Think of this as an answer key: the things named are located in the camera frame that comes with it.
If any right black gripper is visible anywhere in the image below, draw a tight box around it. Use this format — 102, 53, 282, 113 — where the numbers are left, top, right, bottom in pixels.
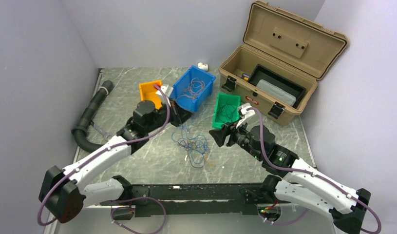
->
209, 117, 263, 160

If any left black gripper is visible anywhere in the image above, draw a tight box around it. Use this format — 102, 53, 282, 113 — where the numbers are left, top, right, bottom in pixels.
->
145, 97, 194, 133

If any blue cable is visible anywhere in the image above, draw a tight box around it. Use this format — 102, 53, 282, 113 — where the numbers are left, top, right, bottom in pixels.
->
171, 124, 212, 169

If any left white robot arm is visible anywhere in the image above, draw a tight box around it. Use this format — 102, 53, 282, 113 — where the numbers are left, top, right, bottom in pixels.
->
38, 99, 193, 223

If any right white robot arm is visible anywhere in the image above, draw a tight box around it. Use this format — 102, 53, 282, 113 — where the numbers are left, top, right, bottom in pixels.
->
209, 123, 371, 234

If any green plastic bin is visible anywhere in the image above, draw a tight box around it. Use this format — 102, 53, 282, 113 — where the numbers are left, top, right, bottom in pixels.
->
212, 92, 241, 129

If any blue plastic bin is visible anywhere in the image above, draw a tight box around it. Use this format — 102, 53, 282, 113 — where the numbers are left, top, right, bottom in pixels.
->
170, 65, 216, 113

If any orange plastic bin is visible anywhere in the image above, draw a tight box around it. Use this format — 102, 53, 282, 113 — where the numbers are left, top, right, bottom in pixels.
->
139, 80, 163, 109

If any white plastic fitting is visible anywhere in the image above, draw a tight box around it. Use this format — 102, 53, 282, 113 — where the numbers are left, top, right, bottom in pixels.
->
197, 62, 208, 71

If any yellow blue battery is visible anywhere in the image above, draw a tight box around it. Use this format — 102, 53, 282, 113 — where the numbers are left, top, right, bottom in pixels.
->
242, 73, 250, 81

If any grey plastic case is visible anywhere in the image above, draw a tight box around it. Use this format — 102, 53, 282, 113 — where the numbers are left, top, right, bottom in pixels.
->
256, 80, 296, 106

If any black toolbox tray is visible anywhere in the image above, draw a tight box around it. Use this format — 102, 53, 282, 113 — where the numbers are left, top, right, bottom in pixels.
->
248, 64, 306, 108

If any silver wrench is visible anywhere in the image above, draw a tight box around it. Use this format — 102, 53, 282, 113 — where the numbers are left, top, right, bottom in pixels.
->
90, 120, 112, 141

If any tan plastic toolbox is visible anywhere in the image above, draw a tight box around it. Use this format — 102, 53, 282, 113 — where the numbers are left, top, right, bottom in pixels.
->
219, 0, 349, 126

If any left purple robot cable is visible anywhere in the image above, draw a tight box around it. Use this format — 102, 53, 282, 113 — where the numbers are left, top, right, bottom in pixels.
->
37, 84, 171, 234

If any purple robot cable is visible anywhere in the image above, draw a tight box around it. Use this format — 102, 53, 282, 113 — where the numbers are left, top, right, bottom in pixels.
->
248, 106, 382, 234
37, 84, 171, 234

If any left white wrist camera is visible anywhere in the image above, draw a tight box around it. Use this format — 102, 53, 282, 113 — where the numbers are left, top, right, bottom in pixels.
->
155, 84, 173, 104

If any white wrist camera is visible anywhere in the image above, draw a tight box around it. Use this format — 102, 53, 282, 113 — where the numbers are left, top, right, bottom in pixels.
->
235, 103, 255, 128
155, 84, 173, 104

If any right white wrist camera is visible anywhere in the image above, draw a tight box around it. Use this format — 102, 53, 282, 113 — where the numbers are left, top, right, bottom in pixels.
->
235, 103, 255, 128

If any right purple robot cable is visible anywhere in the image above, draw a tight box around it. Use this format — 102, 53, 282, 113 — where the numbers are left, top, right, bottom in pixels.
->
248, 106, 382, 234

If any aluminium frame rail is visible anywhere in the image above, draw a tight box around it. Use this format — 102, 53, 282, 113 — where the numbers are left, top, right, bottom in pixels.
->
43, 68, 346, 234

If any black corrugated hose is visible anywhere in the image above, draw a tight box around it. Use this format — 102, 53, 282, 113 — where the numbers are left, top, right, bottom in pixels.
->
71, 80, 113, 153

